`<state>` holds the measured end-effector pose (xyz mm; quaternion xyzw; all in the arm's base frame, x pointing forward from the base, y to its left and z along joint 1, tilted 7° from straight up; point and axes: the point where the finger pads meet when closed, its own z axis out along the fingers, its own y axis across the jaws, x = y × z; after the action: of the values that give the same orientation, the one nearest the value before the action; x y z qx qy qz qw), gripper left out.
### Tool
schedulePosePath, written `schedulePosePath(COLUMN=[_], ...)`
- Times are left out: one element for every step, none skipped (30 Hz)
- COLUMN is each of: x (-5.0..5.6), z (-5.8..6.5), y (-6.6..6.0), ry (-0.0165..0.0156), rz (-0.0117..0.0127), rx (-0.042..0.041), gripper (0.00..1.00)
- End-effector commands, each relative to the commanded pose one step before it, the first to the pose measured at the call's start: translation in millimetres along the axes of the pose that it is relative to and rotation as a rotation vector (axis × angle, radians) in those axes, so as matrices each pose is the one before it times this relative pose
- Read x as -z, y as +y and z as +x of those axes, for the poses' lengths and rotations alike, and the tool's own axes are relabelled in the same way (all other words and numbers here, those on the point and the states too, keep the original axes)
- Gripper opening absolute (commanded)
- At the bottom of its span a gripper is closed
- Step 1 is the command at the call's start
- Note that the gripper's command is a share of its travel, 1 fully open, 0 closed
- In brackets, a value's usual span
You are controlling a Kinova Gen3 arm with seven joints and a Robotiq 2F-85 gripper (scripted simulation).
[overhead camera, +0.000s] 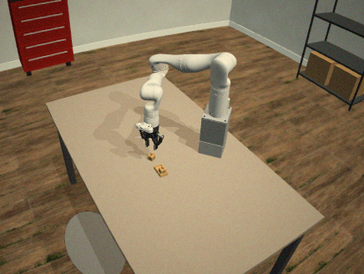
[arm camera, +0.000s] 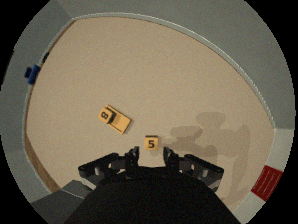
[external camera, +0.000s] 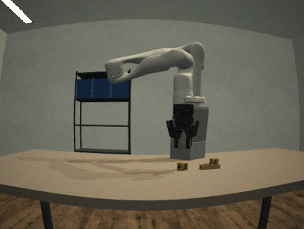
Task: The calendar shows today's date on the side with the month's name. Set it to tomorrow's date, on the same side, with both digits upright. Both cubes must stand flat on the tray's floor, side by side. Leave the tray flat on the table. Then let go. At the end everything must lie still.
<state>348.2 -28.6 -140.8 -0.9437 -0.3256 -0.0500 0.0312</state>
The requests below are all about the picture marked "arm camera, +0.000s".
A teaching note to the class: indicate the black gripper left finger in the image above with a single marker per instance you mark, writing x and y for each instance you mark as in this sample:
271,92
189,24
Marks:
91,173

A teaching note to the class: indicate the tan calendar cube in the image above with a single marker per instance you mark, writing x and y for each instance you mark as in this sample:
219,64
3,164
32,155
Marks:
151,142
107,115

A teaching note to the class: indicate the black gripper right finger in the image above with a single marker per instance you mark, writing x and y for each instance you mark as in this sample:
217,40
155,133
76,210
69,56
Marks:
207,172

